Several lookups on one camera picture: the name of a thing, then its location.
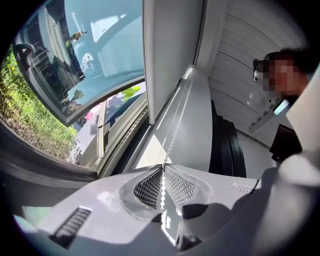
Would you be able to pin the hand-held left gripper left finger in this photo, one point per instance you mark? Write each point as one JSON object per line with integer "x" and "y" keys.
{"x": 100, "y": 215}

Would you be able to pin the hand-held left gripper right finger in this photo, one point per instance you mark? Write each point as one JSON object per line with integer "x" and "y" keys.
{"x": 225, "y": 195}

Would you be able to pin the grey roller blind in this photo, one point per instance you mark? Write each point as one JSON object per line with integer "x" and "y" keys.
{"x": 172, "y": 50}

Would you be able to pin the open glass window sash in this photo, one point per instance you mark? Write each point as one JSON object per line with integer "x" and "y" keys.
{"x": 75, "y": 62}

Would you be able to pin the green outdoor shrubs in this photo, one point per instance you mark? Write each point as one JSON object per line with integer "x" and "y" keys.
{"x": 30, "y": 112}

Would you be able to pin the person's head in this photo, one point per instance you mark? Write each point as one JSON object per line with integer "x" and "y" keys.
{"x": 285, "y": 75}

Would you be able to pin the dark window frame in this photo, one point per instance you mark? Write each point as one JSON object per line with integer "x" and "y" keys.
{"x": 50, "y": 170}

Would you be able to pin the black head camera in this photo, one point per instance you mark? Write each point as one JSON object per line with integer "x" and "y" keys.
{"x": 256, "y": 72}

